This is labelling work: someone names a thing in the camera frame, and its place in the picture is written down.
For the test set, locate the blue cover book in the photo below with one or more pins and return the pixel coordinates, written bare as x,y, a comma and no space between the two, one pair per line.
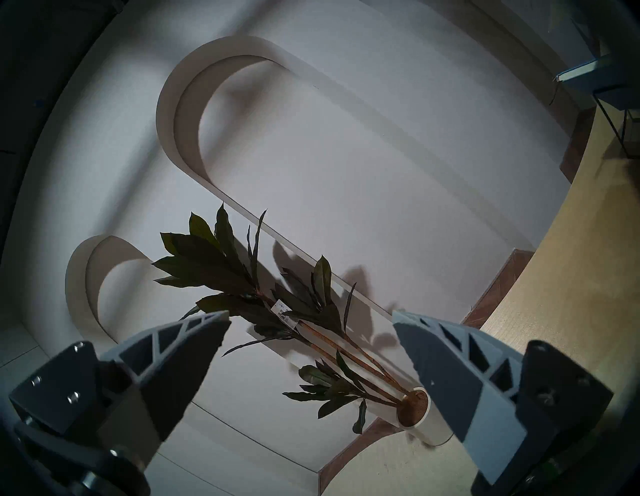
610,80

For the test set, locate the dark green potted plant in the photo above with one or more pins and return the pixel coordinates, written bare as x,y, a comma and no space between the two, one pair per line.
220,260

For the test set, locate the white plant tag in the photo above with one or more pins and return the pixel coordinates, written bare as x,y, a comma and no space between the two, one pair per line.
286,314

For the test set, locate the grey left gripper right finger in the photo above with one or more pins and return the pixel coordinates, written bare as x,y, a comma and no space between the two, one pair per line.
450,370

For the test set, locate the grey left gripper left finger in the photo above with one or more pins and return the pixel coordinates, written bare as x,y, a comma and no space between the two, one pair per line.
150,370

